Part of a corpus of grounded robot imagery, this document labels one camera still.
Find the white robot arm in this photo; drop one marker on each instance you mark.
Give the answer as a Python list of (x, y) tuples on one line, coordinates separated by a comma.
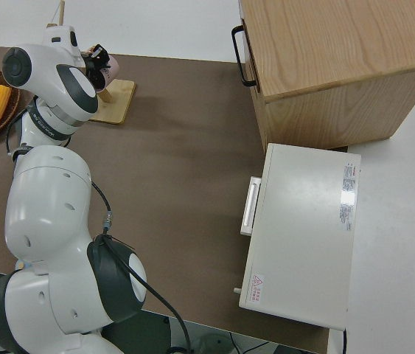
[(45, 191)]

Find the wooden drawer cabinet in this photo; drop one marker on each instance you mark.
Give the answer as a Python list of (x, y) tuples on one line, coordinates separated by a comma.
[(340, 55)]

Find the white toaster oven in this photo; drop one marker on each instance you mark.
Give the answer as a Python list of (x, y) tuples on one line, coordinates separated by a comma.
[(303, 239)]

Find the grey round floor object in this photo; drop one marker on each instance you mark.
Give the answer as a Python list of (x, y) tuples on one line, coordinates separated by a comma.
[(211, 344)]

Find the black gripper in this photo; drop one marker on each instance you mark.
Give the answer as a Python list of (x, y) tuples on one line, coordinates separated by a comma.
[(89, 66)]

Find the black rounded floor object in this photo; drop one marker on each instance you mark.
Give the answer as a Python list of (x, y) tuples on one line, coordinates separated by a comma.
[(144, 335)]

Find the brown table mat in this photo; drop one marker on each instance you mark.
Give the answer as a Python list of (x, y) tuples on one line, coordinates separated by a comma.
[(174, 166)]

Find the pink cup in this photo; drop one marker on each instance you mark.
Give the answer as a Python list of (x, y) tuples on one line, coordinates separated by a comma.
[(113, 72)]

